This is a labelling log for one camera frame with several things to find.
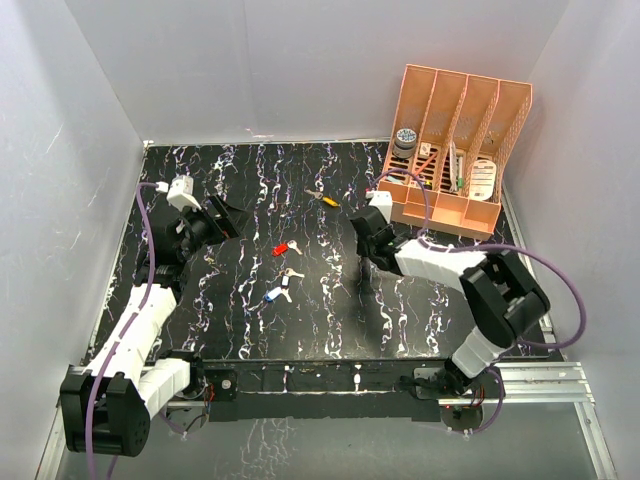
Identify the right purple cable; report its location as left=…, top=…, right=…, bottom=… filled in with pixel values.
left=374, top=169, right=587, bottom=434

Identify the peach desk organizer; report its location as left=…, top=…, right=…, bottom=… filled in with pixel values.
left=378, top=65, right=533, bottom=240

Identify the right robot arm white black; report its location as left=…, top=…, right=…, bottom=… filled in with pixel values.
left=350, top=206, right=550, bottom=397

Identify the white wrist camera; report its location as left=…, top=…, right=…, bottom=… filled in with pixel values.
left=365, top=189, right=393, bottom=223
left=155, top=175, right=201, bottom=212

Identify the aluminium front rail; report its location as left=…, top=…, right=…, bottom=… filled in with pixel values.
left=39, top=361, right=617, bottom=480

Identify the key with yellow tag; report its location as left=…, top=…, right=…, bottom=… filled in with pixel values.
left=305, top=189, right=340, bottom=208

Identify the round patterned tin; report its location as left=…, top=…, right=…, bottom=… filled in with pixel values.
left=392, top=128, right=418, bottom=159

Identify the key with red tag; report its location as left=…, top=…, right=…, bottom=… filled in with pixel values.
left=272, top=240, right=302, bottom=257

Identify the white packaged card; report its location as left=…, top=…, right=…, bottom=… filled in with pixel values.
left=469, top=159, right=497, bottom=201

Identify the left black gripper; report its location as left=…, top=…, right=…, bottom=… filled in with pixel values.
left=176, top=194, right=251, bottom=261

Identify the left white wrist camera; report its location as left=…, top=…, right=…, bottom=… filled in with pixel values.
left=155, top=175, right=201, bottom=212

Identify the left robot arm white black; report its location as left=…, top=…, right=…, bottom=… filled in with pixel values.
left=60, top=195, right=249, bottom=457

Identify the key with blue tag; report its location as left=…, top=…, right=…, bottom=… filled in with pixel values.
left=264, top=286, right=292, bottom=303

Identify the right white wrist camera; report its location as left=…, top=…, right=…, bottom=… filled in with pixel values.
left=365, top=189, right=393, bottom=223

